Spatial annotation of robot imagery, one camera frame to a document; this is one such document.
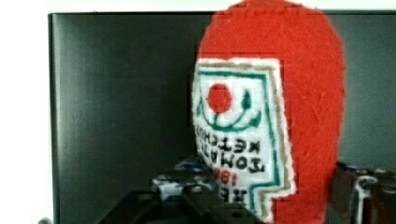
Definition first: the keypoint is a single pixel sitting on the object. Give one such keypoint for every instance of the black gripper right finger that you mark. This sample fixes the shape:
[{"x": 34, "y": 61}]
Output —
[{"x": 363, "y": 196}]

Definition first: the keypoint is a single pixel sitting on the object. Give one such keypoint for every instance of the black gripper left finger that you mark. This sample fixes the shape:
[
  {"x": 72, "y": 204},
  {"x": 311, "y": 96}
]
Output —
[{"x": 185, "y": 194}]

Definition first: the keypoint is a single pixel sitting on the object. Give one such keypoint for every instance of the red plush ketchup bottle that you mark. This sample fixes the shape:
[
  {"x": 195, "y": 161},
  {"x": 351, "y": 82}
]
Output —
[{"x": 267, "y": 108}]

